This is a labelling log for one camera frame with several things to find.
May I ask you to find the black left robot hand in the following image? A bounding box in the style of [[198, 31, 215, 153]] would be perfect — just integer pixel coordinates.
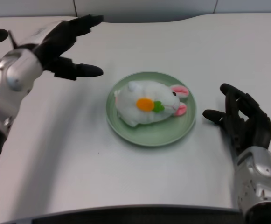
[[30, 14, 104, 81]]

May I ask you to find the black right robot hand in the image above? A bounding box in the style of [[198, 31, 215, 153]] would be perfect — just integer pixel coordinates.
[[202, 83, 271, 159]]

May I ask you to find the white rabbit plush doll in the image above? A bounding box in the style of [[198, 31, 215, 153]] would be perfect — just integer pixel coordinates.
[[114, 80, 190, 128]]

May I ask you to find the green round plate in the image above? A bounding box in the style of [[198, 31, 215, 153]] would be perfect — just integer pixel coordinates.
[[105, 71, 197, 147]]

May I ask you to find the dark robot torso edge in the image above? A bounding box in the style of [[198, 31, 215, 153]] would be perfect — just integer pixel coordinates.
[[0, 204, 248, 224]]

